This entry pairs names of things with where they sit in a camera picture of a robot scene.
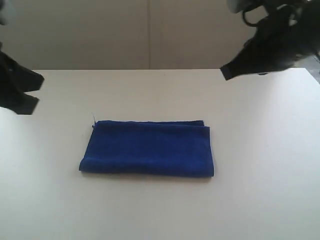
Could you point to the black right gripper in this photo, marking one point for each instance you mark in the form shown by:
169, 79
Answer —
289, 33

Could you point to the blue towel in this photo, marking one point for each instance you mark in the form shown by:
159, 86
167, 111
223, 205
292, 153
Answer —
165, 148

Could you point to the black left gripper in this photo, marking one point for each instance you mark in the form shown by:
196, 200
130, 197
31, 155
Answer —
27, 80

